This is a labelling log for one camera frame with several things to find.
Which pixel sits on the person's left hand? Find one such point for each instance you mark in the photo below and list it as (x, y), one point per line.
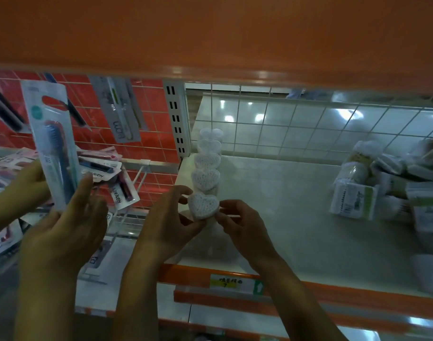
(163, 227)

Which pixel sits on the person's right hand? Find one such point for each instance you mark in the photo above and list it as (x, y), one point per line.
(248, 234)

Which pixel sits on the white shelf orange rail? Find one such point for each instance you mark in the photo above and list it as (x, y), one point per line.
(291, 209)

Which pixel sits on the pile of cotton swab packs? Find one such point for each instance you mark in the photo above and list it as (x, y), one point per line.
(358, 198)

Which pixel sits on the white shelf board orange rim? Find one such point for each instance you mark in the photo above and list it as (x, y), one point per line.
(223, 301)
(106, 280)
(216, 35)

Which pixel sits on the person's left forearm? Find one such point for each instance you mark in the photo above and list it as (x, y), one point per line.
(138, 298)

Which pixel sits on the person's right forearm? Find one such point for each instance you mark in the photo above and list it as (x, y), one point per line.
(294, 305)

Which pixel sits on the price label green arrow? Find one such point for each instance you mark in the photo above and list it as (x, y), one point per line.
(234, 282)

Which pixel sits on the pile of toothbrush packs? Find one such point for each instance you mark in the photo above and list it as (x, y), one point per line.
(96, 166)

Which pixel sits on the hanging dark packaged items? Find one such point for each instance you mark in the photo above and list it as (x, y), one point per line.
(76, 113)
(117, 110)

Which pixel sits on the blue toothbrush blister pack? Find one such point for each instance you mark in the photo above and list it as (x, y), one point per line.
(55, 145)

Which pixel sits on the white slotted shelf post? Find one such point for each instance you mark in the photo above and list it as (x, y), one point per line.
(175, 117)

